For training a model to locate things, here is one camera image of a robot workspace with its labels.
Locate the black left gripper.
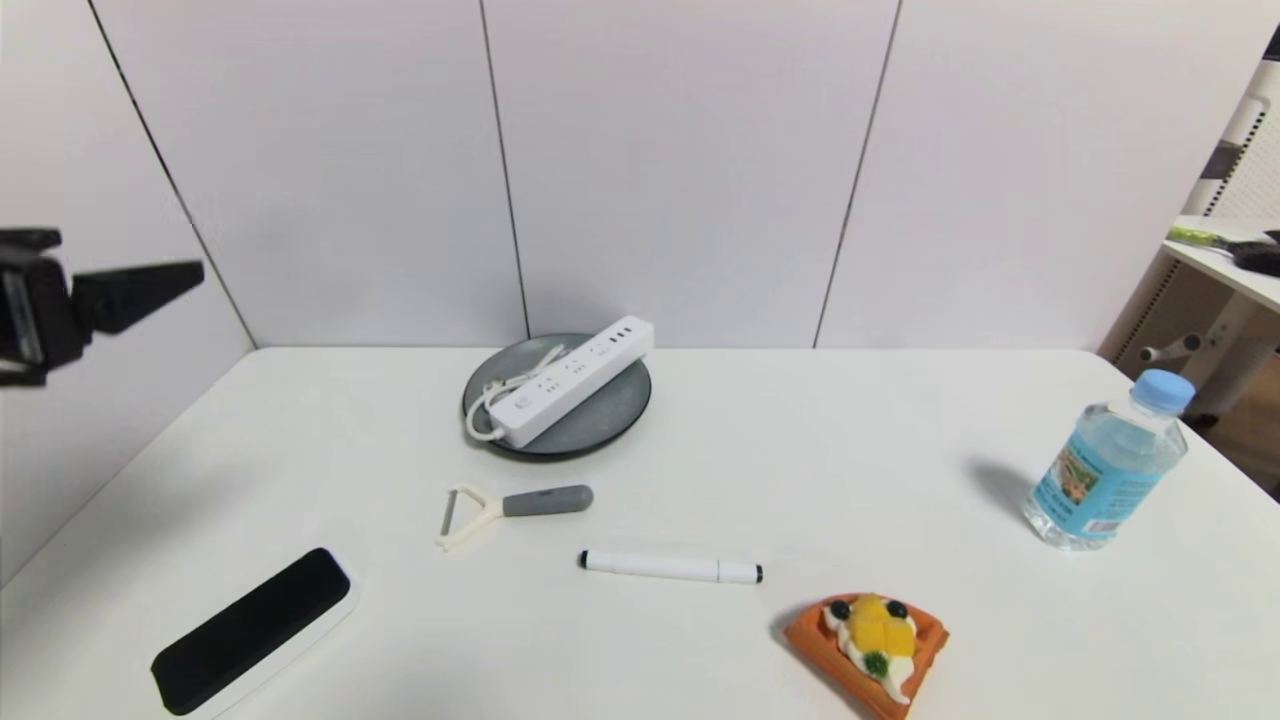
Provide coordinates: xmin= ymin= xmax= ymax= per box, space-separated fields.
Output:
xmin=0 ymin=228 xmax=205 ymax=387

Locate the white power strip cable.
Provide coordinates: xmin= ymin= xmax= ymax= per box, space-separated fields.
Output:
xmin=465 ymin=344 xmax=567 ymax=442

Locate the white power strip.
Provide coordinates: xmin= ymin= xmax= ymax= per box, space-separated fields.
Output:
xmin=487 ymin=316 xmax=656 ymax=449

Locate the gray round plate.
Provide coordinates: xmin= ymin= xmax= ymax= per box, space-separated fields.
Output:
xmin=462 ymin=333 xmax=653 ymax=462

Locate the black and white board eraser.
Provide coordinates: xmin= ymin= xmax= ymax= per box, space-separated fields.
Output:
xmin=150 ymin=540 xmax=363 ymax=720

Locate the white marker pen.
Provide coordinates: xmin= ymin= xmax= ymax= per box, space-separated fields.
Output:
xmin=577 ymin=549 xmax=764 ymax=585

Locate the orange toy waffle with fruit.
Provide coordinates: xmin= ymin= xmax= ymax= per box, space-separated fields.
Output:
xmin=783 ymin=594 xmax=950 ymax=720

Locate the water bottle with blue label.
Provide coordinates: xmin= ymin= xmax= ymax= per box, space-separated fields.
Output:
xmin=1023 ymin=368 xmax=1198 ymax=552

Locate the black item on desk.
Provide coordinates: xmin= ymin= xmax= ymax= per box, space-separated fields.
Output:
xmin=1225 ymin=230 xmax=1280 ymax=276

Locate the white perforated panel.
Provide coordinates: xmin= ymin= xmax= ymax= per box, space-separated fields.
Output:
xmin=1185 ymin=30 xmax=1280 ymax=217

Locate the white peeler with gray handle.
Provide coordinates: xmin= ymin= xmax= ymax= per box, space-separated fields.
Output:
xmin=434 ymin=484 xmax=594 ymax=553

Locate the white desk with frame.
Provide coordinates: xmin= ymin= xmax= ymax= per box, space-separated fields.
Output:
xmin=1100 ymin=210 xmax=1280 ymax=421

